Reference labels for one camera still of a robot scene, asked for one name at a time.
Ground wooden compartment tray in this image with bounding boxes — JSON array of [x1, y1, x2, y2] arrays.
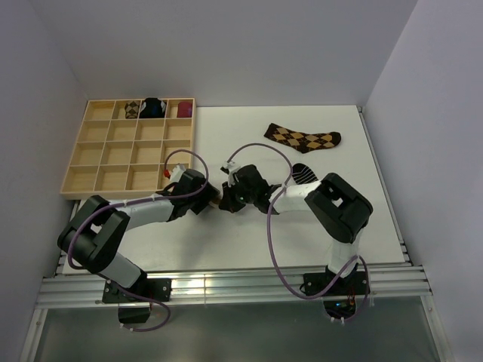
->
[[60, 98, 196, 200]]

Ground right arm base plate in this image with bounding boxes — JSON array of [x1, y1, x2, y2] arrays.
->
[[299, 268, 371, 321]]

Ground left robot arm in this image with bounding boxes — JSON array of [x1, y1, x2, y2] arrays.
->
[[57, 168, 219, 301]]

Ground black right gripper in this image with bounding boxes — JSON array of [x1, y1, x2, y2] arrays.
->
[[220, 177, 257, 213]]

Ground rolled red sock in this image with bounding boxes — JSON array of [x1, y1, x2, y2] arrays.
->
[[177, 100, 193, 118]]

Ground purple cable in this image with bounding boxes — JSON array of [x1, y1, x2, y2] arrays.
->
[[66, 149, 209, 333], [226, 142, 371, 321]]

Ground tan brown striped sock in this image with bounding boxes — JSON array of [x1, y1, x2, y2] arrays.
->
[[209, 193, 223, 208]]

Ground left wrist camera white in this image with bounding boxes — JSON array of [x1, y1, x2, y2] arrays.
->
[[163, 164, 187, 183]]

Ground aluminium rail frame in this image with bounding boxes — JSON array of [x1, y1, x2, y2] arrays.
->
[[20, 106, 454, 361]]

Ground brown argyle sock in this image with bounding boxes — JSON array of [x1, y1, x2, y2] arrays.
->
[[263, 123, 342, 154]]

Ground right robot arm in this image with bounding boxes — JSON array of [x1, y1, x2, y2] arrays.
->
[[219, 161, 374, 294]]

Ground rolled argyle sock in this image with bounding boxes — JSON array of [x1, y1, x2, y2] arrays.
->
[[124, 100, 140, 119]]

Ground rolled black blue sock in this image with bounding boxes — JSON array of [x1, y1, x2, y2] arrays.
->
[[139, 97, 167, 118]]

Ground black white striped sock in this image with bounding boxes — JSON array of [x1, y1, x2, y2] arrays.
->
[[292, 163, 318, 185]]

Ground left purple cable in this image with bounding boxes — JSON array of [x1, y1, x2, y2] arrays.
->
[[66, 149, 209, 333]]

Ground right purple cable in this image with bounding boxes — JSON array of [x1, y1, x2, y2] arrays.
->
[[226, 142, 371, 321]]

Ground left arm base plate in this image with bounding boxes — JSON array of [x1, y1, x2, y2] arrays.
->
[[102, 277, 174, 325]]

